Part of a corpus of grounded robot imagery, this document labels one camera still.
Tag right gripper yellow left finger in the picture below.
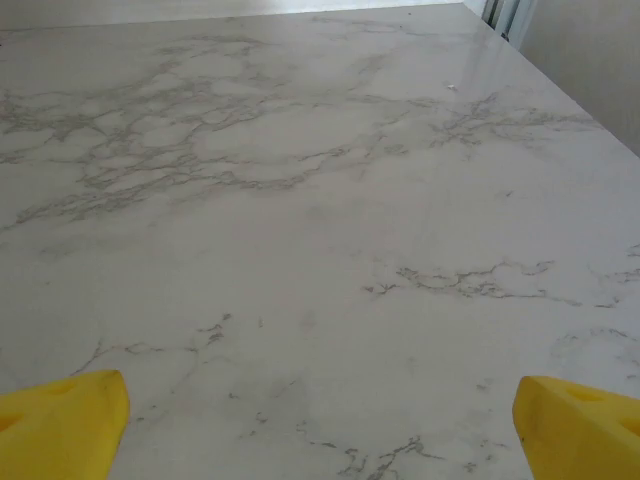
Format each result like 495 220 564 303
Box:
0 369 131 480

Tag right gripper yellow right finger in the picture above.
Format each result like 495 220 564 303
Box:
513 374 640 480

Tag aluminium frame post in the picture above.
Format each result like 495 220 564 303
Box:
479 0 540 51

